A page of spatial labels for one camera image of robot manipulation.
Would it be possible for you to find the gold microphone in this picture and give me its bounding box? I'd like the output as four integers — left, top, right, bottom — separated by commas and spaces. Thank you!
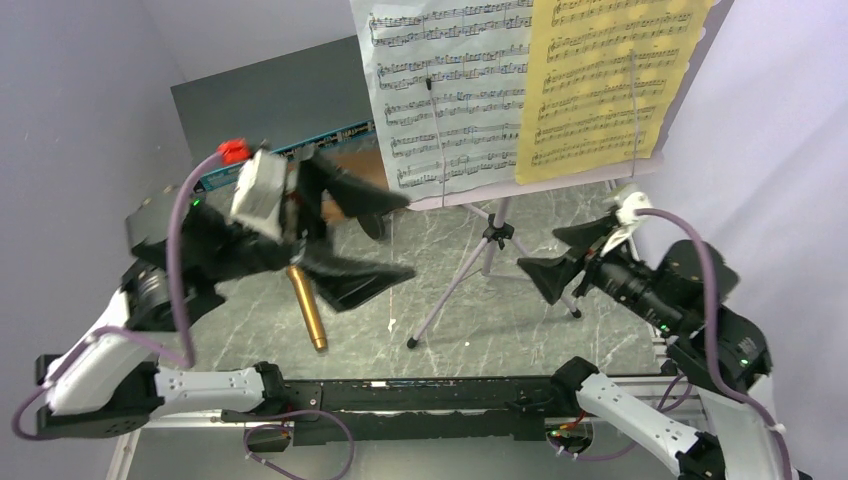
286, 265, 328, 352

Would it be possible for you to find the black microphone stand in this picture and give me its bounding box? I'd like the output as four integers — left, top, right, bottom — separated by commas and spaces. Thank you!
357, 213, 387, 241

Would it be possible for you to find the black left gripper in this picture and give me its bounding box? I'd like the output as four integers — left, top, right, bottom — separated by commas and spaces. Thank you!
196, 146, 417, 309

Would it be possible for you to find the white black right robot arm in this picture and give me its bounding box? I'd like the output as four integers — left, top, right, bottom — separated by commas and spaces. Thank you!
509, 208, 803, 479

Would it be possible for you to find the grey teal network switch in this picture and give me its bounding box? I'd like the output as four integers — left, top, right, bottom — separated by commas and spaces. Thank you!
171, 36, 377, 165

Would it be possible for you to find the black mounting rail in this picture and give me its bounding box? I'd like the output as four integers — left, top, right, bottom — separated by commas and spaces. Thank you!
220, 374, 614, 446

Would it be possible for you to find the lilac music stand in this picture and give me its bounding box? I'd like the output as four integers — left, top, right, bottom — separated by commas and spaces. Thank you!
406, 1, 734, 349

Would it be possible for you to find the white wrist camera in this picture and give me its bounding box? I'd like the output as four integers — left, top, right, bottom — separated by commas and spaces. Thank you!
600, 183, 653, 257
217, 138, 287, 242

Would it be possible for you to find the white sheet music page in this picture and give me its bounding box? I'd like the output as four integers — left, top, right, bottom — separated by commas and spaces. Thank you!
350, 0, 534, 201

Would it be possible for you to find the yellow paper sheet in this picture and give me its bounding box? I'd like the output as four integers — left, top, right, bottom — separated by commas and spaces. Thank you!
515, 0, 713, 185

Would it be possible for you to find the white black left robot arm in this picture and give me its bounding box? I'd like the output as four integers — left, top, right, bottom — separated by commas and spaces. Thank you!
35, 147, 415, 440

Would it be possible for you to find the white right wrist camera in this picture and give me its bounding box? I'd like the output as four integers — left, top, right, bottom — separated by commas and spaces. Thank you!
600, 183, 653, 257

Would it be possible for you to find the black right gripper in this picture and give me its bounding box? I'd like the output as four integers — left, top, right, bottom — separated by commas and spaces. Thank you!
515, 212, 682, 330

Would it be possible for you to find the wooden base board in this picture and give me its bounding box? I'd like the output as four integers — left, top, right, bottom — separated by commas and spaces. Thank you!
322, 147, 389, 225

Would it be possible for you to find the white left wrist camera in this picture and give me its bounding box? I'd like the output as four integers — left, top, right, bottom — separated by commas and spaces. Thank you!
217, 138, 287, 242

